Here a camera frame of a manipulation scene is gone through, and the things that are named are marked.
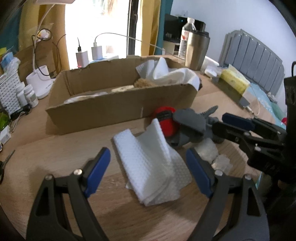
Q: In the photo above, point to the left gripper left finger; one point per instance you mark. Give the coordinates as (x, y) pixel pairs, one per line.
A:
(48, 218)

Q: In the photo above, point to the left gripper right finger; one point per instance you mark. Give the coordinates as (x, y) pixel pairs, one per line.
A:
(234, 210)

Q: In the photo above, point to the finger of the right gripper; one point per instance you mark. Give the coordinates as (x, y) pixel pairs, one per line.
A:
(261, 127)
(247, 143)

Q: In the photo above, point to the grey knit glove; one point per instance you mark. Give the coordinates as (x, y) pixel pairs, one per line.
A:
(194, 127)

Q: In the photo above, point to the white cloth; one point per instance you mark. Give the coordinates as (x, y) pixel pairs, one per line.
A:
(156, 172)
(158, 72)

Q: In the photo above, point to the red round soft object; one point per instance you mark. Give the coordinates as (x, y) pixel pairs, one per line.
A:
(164, 114)

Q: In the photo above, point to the clear plastic bubble wrap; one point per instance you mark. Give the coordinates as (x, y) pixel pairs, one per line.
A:
(208, 151)

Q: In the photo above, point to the dark tablet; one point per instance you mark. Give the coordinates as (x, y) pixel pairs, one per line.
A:
(231, 92)

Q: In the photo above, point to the yellow tissue pack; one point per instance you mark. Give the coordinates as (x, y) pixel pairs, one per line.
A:
(235, 79)

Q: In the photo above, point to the white computer mouse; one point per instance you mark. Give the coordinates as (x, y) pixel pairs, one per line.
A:
(211, 71)

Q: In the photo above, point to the grey bed headboard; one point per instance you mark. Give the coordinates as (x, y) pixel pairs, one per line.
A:
(257, 62)

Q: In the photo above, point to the black scissors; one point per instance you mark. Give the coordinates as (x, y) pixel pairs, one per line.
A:
(3, 165)

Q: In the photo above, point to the white cloth in box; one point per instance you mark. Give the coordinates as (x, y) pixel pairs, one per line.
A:
(158, 72)

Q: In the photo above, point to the steel travel tumbler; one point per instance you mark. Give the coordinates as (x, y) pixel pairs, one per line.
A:
(197, 46)

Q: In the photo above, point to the brown sponge in box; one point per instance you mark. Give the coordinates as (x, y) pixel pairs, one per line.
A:
(144, 83)

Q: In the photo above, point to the white pill bottle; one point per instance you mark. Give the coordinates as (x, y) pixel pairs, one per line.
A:
(20, 94)
(30, 96)

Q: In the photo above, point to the clear plastic water bottle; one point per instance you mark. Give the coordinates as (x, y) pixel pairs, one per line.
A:
(186, 29)

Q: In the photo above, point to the brown cardboard box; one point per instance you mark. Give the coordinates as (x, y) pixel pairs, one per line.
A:
(82, 99)

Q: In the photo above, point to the black monitor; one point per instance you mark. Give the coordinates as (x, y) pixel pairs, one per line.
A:
(173, 28)

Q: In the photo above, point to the white desk lamp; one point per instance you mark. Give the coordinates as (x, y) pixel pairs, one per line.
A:
(41, 84)

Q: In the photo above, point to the white plastic basket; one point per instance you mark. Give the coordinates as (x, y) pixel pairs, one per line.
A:
(9, 100)

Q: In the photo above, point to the yellow curtain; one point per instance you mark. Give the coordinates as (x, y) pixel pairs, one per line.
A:
(52, 16)

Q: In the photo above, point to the white charger with black cable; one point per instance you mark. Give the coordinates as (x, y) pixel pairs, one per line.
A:
(81, 57)

